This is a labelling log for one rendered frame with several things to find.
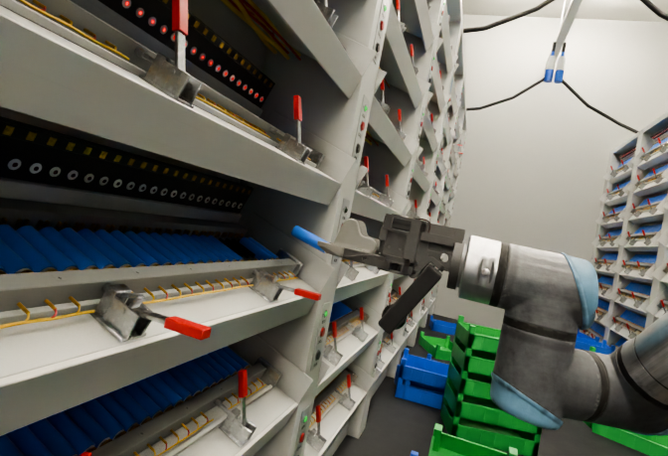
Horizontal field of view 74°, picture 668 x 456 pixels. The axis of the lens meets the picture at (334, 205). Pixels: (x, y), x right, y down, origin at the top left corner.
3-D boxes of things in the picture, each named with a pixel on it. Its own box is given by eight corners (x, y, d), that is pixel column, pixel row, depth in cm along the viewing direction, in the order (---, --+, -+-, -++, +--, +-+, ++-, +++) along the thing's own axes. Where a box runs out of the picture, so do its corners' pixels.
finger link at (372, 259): (349, 245, 68) (405, 258, 66) (346, 257, 68) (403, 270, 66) (343, 245, 64) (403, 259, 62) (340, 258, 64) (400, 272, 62)
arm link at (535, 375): (593, 443, 55) (611, 343, 56) (505, 425, 54) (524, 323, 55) (550, 412, 64) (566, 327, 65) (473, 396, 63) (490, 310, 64)
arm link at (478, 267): (486, 300, 66) (489, 309, 57) (453, 292, 68) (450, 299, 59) (498, 241, 67) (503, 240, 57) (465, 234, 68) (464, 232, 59)
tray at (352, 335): (371, 343, 144) (394, 308, 143) (304, 406, 87) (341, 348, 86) (321, 307, 150) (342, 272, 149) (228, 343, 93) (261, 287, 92)
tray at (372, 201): (394, 225, 146) (416, 189, 145) (343, 210, 88) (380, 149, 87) (343, 194, 152) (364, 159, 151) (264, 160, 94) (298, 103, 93)
